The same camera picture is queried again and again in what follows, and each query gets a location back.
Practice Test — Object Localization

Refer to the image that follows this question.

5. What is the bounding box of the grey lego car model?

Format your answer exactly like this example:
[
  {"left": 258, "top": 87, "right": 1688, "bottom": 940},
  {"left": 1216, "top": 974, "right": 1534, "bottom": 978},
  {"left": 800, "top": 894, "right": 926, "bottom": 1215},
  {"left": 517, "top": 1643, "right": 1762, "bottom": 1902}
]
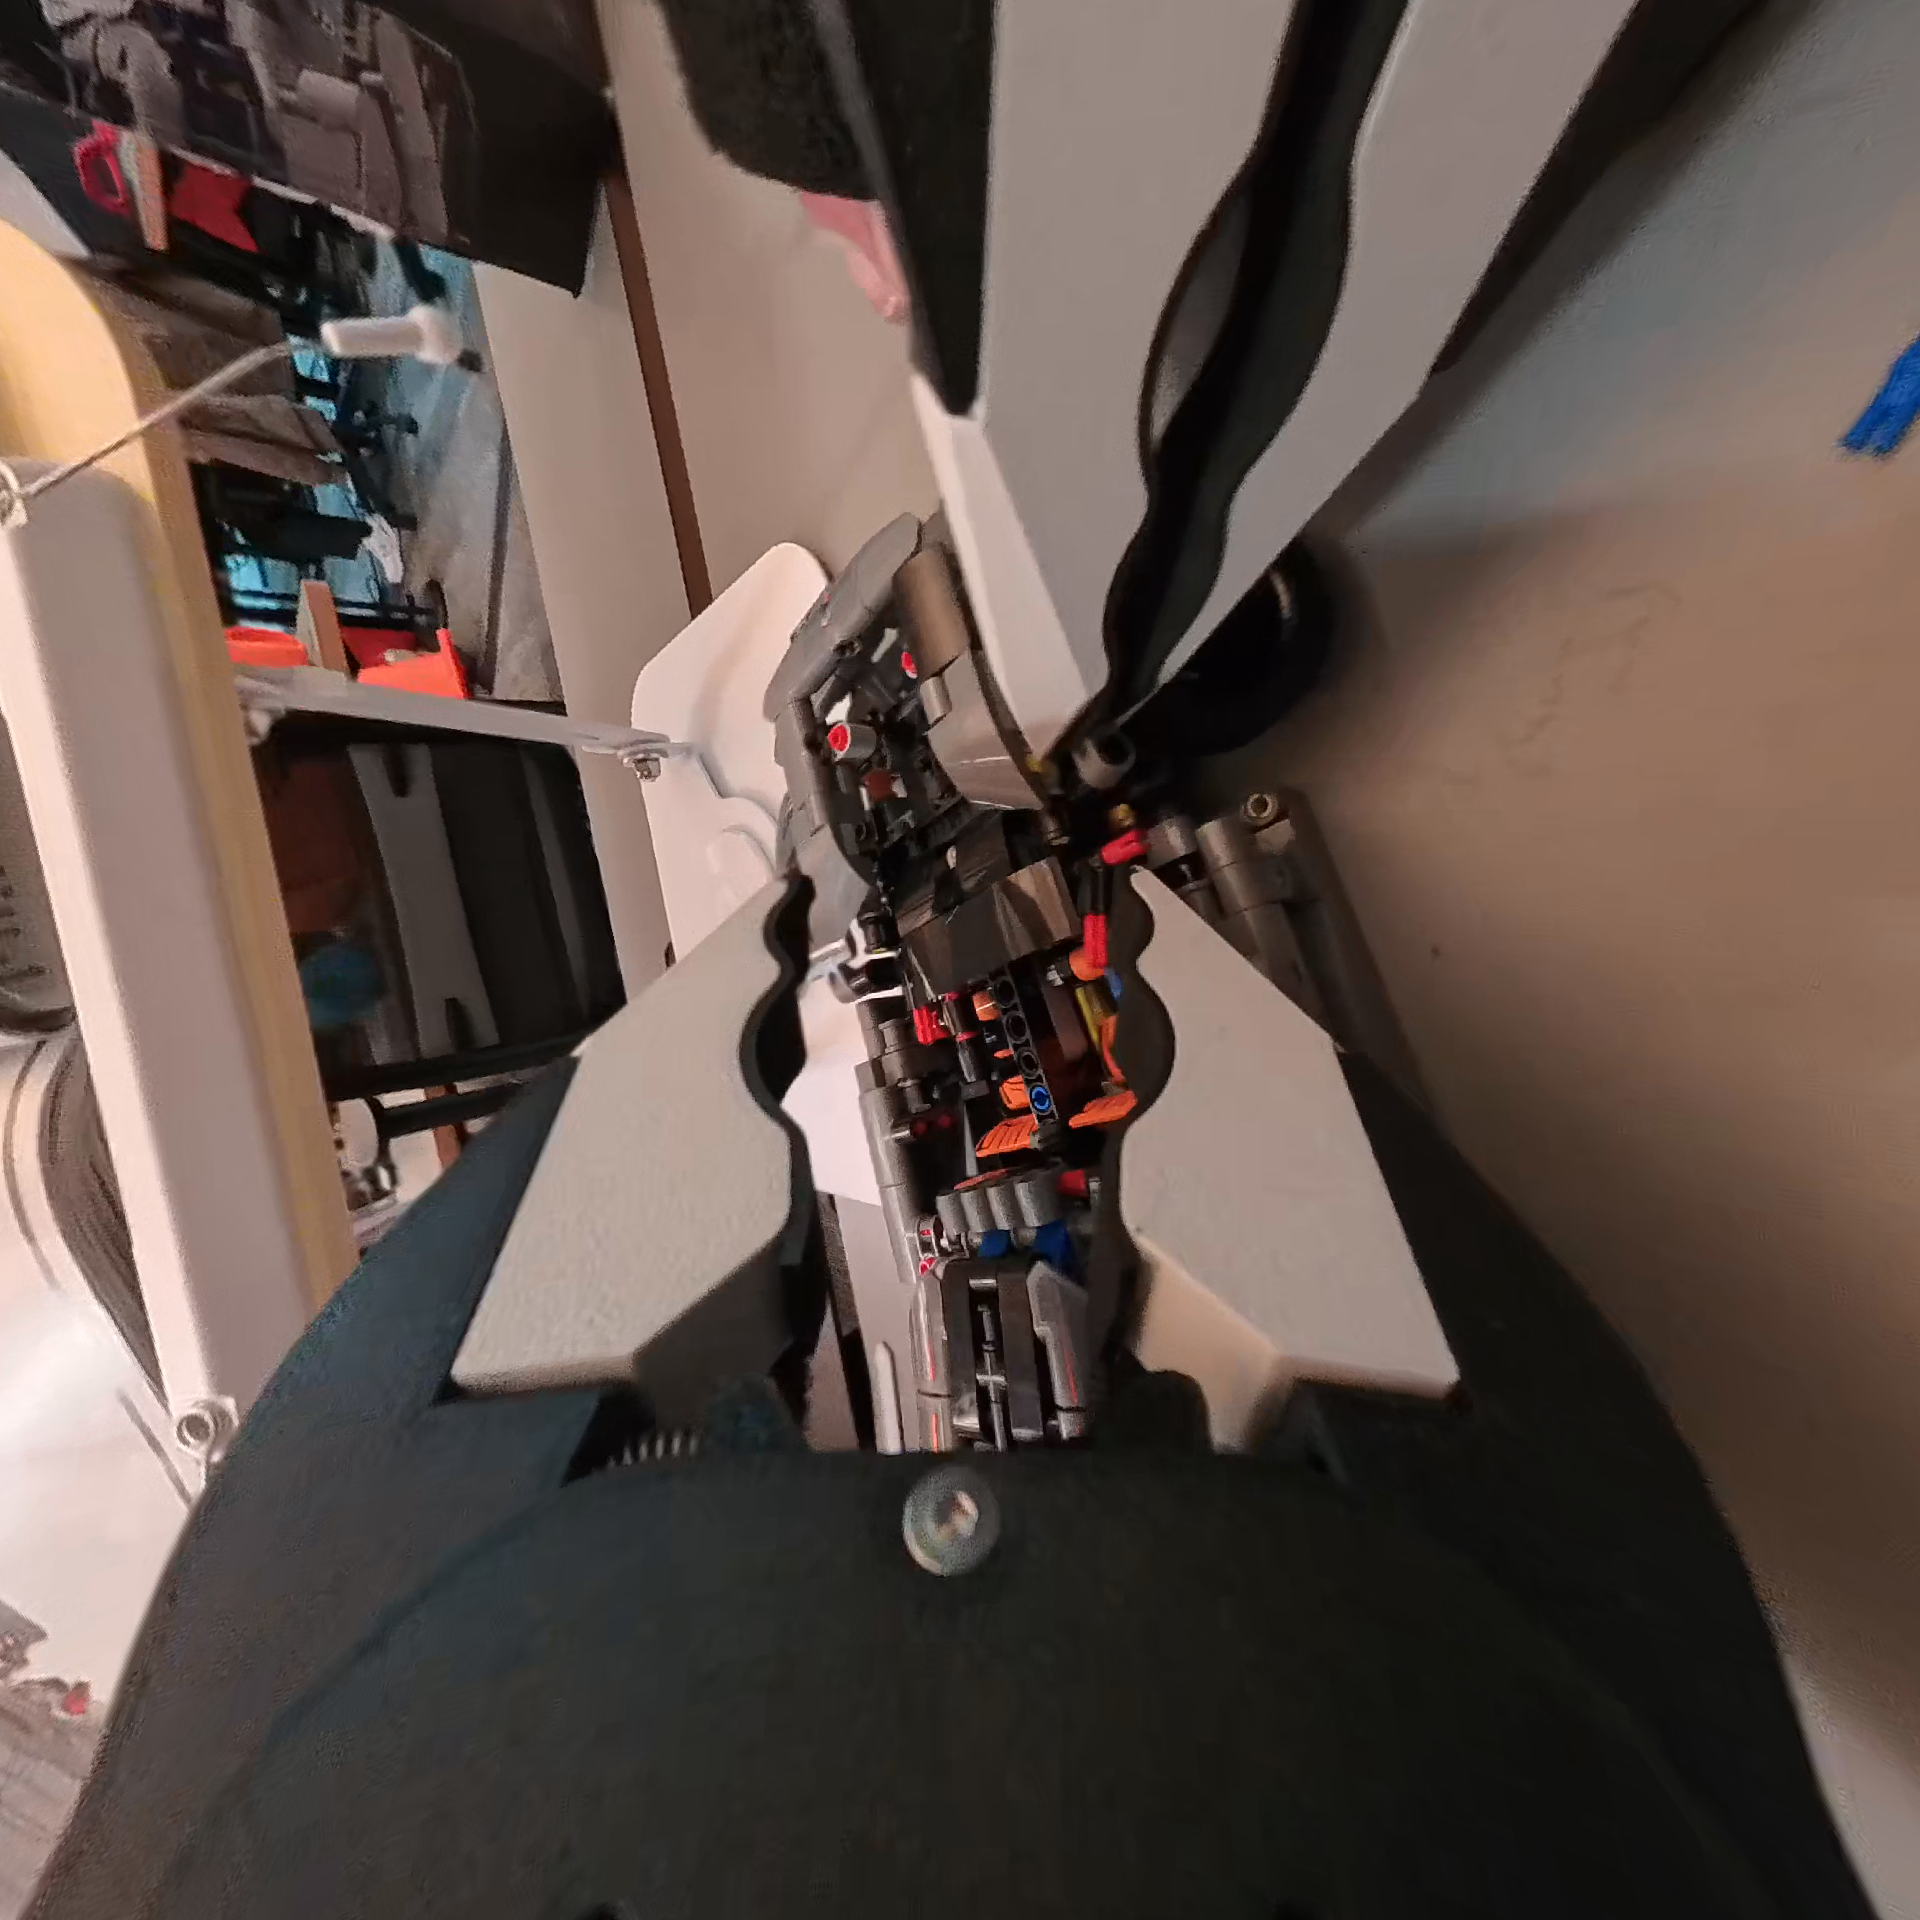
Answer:
[{"left": 756, "top": 510, "right": 1356, "bottom": 1453}]

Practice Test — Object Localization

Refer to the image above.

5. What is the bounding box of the orange box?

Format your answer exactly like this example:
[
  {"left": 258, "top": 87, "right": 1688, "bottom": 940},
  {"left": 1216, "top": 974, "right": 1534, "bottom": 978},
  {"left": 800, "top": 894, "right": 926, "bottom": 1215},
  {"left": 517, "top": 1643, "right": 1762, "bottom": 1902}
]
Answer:
[{"left": 221, "top": 621, "right": 477, "bottom": 702}]

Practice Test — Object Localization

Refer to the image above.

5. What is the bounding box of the black shelf unit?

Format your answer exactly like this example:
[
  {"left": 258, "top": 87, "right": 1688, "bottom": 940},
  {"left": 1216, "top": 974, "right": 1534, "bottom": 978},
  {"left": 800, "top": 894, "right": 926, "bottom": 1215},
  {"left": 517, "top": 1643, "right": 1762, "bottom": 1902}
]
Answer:
[{"left": 180, "top": 272, "right": 632, "bottom": 1112}]

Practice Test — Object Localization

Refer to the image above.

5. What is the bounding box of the blue lego pin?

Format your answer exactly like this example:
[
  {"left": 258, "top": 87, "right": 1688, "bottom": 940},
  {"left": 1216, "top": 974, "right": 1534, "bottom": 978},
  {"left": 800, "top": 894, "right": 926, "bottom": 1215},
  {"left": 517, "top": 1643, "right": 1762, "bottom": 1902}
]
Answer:
[{"left": 1838, "top": 335, "right": 1920, "bottom": 459}]

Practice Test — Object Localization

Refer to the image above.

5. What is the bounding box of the black lego set box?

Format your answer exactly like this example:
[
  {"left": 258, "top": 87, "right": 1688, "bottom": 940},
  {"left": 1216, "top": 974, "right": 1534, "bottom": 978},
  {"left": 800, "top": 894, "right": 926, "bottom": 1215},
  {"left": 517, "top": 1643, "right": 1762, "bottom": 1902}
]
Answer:
[{"left": 0, "top": 0, "right": 620, "bottom": 296}]

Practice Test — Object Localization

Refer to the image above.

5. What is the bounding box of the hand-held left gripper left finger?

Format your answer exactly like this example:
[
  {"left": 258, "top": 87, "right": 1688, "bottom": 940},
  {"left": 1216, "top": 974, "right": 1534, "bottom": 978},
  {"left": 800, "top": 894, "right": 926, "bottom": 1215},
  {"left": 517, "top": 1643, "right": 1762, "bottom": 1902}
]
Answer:
[{"left": 448, "top": 876, "right": 819, "bottom": 1449}]

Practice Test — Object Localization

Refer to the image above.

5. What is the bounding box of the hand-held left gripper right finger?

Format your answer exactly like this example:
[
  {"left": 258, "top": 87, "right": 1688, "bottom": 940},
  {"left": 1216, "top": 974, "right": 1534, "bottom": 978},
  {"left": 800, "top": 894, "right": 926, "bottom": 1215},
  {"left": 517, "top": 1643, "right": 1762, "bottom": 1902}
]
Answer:
[{"left": 1084, "top": 867, "right": 1461, "bottom": 1453}]

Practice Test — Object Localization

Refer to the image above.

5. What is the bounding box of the person's right hand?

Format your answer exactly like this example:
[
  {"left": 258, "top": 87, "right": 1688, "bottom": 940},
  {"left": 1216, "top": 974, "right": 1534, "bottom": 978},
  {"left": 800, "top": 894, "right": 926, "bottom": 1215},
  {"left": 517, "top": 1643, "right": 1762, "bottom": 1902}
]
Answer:
[{"left": 800, "top": 187, "right": 912, "bottom": 327}]

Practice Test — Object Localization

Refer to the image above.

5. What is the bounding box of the white book stand ledge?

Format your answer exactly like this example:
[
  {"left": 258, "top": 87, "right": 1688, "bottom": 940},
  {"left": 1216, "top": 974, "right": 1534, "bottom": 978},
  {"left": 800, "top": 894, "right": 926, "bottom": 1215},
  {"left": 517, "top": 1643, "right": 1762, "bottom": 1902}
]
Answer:
[{"left": 0, "top": 459, "right": 325, "bottom": 1466}]

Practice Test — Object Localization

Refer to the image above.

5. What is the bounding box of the white tipped cord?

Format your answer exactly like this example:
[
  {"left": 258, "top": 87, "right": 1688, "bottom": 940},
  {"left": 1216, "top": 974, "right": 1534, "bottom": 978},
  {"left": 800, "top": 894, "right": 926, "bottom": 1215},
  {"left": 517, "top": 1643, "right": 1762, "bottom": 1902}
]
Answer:
[{"left": 0, "top": 308, "right": 459, "bottom": 521}]

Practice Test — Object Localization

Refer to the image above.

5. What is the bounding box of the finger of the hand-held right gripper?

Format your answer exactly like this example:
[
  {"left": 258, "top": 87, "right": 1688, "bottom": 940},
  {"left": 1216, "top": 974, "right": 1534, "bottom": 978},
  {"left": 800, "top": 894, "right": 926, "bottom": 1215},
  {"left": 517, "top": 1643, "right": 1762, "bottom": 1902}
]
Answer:
[
  {"left": 1111, "top": 0, "right": 1652, "bottom": 740},
  {"left": 912, "top": 0, "right": 1309, "bottom": 743}
]

